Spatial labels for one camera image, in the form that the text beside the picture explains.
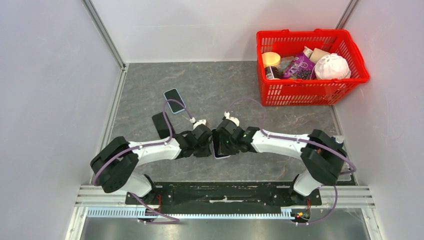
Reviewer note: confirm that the purple snack bag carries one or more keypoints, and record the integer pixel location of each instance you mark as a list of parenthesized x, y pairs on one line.
[(301, 67)]

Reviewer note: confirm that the white plastic bag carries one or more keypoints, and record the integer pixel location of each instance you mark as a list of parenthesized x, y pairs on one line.
[(332, 66)]

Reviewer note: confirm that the red plastic basket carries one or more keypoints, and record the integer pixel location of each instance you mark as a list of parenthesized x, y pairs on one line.
[(299, 92)]

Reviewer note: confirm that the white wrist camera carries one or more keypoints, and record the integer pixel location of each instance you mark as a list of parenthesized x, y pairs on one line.
[(199, 123), (233, 119)]

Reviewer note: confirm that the black phone silver edge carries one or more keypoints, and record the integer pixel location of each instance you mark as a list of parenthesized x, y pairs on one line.
[(159, 122)]

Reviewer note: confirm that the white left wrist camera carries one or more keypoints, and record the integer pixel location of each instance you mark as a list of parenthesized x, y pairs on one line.
[(199, 123)]

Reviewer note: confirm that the beige cardboard tube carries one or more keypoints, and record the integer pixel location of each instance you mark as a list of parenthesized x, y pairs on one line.
[(317, 54)]

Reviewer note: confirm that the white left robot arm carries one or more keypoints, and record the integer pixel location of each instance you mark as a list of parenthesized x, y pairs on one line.
[(114, 165)]

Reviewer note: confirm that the light blue phone case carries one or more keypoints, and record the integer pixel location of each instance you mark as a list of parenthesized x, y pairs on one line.
[(177, 112)]

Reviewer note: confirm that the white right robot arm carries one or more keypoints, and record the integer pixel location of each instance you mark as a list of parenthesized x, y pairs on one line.
[(322, 156)]

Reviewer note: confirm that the black phone teal edge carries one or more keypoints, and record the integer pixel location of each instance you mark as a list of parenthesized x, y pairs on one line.
[(216, 141)]

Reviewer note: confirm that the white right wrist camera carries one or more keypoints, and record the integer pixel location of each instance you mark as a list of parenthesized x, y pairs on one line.
[(233, 119)]

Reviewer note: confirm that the lilac phone case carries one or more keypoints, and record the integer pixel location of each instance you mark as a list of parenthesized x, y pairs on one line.
[(216, 152)]

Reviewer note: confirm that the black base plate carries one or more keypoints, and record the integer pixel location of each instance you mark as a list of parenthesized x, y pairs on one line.
[(227, 197)]

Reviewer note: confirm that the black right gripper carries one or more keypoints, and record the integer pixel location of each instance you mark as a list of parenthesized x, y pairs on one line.
[(228, 151)]

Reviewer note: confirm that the orange pump bottle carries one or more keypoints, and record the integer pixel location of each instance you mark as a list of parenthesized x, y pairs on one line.
[(339, 139)]

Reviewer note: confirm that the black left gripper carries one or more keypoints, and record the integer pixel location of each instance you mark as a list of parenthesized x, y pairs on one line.
[(206, 152)]

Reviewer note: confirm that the yellow lid jar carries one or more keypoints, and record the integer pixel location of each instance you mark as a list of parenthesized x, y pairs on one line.
[(271, 61)]

